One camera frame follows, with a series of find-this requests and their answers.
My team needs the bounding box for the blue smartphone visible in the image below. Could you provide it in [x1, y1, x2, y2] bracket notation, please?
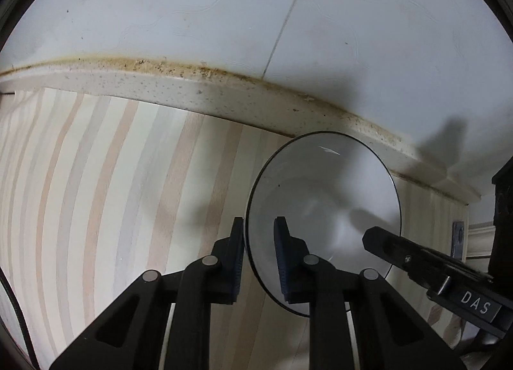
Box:
[452, 223, 466, 260]

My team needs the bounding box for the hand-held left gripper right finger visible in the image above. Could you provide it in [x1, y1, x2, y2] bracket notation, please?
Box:
[273, 215, 442, 370]

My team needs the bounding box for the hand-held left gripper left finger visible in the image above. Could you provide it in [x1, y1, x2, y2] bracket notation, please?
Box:
[48, 215, 246, 370]

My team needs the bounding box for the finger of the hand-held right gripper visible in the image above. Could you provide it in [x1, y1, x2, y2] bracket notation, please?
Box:
[363, 227, 495, 286]
[492, 162, 513, 274]

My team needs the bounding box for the white bowl dark rim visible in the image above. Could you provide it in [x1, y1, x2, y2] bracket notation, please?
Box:
[245, 131, 402, 318]

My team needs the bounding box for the black cable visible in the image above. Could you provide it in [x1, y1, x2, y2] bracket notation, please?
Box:
[0, 268, 43, 370]

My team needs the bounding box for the beige counter backsplash strip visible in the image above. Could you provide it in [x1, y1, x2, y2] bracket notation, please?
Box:
[0, 56, 482, 204]

